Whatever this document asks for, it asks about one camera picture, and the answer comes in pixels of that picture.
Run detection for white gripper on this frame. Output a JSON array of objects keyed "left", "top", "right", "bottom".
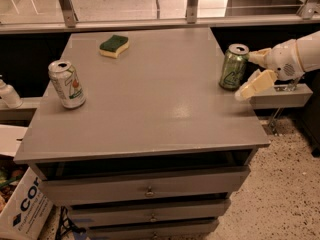
[{"left": 234, "top": 39, "right": 304, "bottom": 101}]

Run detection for green soda can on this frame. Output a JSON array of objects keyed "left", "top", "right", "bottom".
[{"left": 219, "top": 43, "right": 249, "bottom": 91}]

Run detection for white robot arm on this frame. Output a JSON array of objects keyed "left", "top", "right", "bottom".
[{"left": 235, "top": 31, "right": 320, "bottom": 101}]

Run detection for white 7up can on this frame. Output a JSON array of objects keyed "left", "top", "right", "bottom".
[{"left": 48, "top": 60, "right": 86, "bottom": 109}]

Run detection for top grey drawer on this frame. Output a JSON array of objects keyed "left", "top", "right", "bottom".
[{"left": 40, "top": 166, "right": 250, "bottom": 206}]

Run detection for grey drawer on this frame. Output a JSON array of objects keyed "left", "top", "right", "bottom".
[
  {"left": 40, "top": 166, "right": 250, "bottom": 206},
  {"left": 69, "top": 199, "right": 230, "bottom": 227},
  {"left": 87, "top": 219, "right": 218, "bottom": 240}
]

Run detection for grey drawer cabinet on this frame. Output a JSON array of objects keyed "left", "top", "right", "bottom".
[{"left": 15, "top": 28, "right": 268, "bottom": 231}]

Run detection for green yellow sponge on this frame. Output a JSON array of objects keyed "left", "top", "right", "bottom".
[{"left": 99, "top": 35, "right": 129, "bottom": 58}]

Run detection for bottom grey drawer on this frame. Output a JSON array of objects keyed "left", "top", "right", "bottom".
[{"left": 87, "top": 219, "right": 218, "bottom": 240}]

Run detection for middle grey drawer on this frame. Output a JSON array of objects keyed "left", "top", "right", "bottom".
[{"left": 69, "top": 199, "right": 230, "bottom": 227}]

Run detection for white plastic bottle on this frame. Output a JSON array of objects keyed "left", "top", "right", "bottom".
[{"left": 0, "top": 78, "right": 23, "bottom": 108}]

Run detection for white cardboard box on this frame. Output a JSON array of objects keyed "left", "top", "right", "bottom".
[{"left": 0, "top": 124, "right": 53, "bottom": 240}]

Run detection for metal window frame rail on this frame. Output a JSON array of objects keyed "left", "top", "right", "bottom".
[{"left": 0, "top": 0, "right": 320, "bottom": 34}]

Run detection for black cables under cabinet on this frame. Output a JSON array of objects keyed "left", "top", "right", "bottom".
[{"left": 54, "top": 206, "right": 88, "bottom": 240}]

